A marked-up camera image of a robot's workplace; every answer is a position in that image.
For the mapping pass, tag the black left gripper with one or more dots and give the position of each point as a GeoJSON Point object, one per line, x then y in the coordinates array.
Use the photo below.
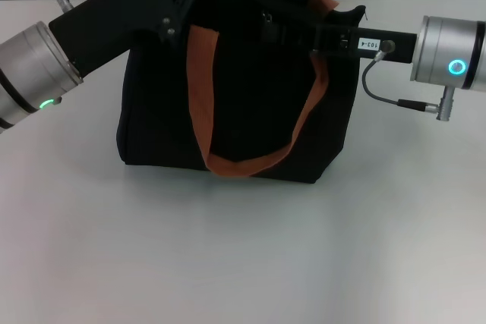
{"type": "Point", "coordinates": [114, 16]}

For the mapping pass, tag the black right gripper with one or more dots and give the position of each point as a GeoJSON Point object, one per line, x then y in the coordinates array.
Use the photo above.
{"type": "Point", "coordinates": [364, 43]}

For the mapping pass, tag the silver metal zipper pull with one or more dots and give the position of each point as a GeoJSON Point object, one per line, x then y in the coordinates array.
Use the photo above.
{"type": "Point", "coordinates": [268, 18]}

